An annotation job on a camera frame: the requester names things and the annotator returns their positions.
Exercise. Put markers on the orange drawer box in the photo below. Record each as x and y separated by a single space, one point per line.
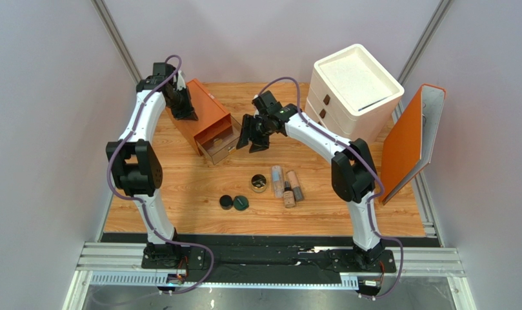
213 123

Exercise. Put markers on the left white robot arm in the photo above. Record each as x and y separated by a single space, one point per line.
134 172

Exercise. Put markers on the clear drawer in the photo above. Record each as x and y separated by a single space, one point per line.
220 146

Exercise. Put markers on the small foundation bottle black cap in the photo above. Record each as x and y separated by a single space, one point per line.
288 196

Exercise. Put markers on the beige tube grey cap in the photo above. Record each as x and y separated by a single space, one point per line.
295 185

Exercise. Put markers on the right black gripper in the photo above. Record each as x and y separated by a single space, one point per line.
252 128

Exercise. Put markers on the white three-drawer cabinet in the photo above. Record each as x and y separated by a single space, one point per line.
352 94

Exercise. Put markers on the gold round jar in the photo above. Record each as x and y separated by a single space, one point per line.
259 183

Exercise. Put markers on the dark green round compact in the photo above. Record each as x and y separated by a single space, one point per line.
241 203

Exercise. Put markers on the black round compact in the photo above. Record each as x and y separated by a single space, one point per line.
226 202

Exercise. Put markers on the orange binder folder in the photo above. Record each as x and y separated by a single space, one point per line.
408 148

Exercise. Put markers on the aluminium frame rail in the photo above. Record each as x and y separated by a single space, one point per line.
120 263

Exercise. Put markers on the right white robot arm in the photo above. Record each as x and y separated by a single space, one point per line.
353 174

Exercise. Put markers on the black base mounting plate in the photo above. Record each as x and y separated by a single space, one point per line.
233 259

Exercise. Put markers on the clear blue-label bottle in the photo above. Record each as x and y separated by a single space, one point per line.
277 181

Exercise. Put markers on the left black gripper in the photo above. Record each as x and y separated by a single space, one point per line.
188 112

